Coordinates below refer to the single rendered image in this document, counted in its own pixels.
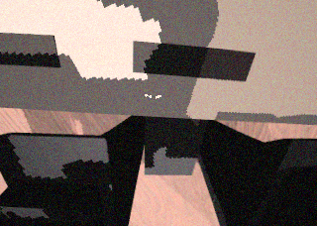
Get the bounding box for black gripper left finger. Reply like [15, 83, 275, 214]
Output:
[0, 115, 145, 226]

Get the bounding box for black two-prong plug charger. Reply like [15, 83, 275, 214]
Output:
[144, 116, 208, 175]

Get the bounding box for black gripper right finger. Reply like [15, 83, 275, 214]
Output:
[198, 120, 317, 226]

